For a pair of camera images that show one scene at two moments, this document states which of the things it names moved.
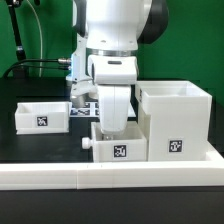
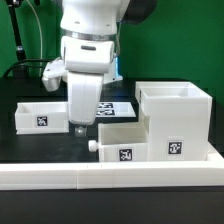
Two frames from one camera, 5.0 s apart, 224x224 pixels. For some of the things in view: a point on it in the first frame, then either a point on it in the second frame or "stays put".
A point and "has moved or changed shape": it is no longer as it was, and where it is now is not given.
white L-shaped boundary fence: [208, 172] stays put
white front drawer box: [129, 145] has moved or changed shape
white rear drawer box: [37, 118] stays put
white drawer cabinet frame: [175, 118] stays put
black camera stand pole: [20, 52] stays put
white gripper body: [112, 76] to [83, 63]
